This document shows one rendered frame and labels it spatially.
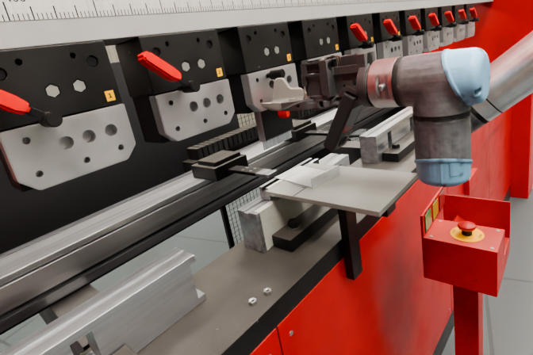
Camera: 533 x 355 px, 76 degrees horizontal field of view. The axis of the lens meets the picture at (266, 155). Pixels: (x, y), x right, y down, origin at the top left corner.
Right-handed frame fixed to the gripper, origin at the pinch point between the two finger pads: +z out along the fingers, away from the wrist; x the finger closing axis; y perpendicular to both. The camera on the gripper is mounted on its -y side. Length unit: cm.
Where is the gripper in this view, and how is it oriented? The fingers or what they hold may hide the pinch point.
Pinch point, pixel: (281, 102)
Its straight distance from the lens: 70.0
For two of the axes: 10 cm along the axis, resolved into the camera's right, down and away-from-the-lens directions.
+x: -6.6, 3.3, -6.8
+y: -1.8, -9.4, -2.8
